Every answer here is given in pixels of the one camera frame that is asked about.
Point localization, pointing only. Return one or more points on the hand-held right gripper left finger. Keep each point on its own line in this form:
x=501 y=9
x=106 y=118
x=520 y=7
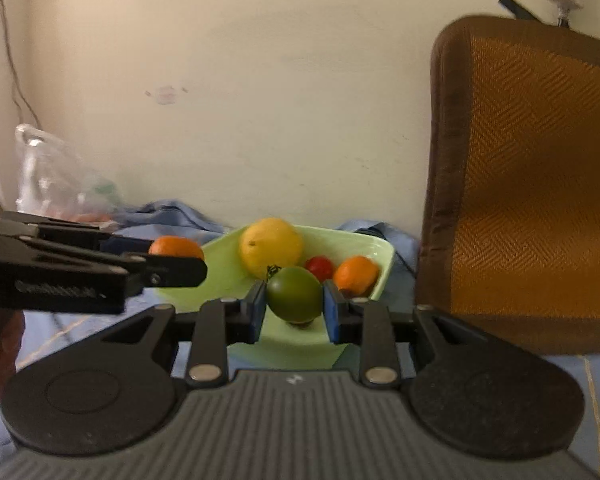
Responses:
x=256 y=312

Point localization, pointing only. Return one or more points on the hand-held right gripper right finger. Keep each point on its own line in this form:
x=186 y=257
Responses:
x=331 y=312

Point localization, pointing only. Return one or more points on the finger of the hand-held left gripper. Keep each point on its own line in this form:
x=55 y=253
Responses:
x=175 y=272
x=70 y=234

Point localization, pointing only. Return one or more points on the orange tangerine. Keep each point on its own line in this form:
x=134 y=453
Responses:
x=176 y=247
x=356 y=275

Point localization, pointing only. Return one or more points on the green tomato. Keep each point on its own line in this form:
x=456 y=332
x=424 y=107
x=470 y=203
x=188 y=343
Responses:
x=294 y=294

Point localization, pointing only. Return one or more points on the light green ceramic bowl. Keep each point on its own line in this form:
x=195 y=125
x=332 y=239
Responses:
x=220 y=265

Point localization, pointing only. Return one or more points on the person's left hand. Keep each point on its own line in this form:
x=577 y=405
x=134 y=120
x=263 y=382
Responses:
x=5 y=365

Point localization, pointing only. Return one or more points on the red tomato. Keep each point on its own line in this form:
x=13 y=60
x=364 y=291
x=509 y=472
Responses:
x=320 y=267

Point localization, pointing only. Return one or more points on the clear plastic bag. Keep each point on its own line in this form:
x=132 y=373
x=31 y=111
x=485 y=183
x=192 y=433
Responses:
x=55 y=180

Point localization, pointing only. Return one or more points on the blue checked bedsheet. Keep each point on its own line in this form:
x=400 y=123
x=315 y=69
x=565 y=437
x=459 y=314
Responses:
x=172 y=215

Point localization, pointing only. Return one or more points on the yellow citrus fruit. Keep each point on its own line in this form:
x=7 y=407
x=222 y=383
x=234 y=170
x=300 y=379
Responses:
x=271 y=254

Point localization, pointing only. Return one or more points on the brown woven seat mat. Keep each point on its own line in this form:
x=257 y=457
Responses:
x=530 y=185

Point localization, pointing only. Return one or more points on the pink wall sticker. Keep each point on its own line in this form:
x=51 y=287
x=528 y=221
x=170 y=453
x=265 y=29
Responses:
x=166 y=94

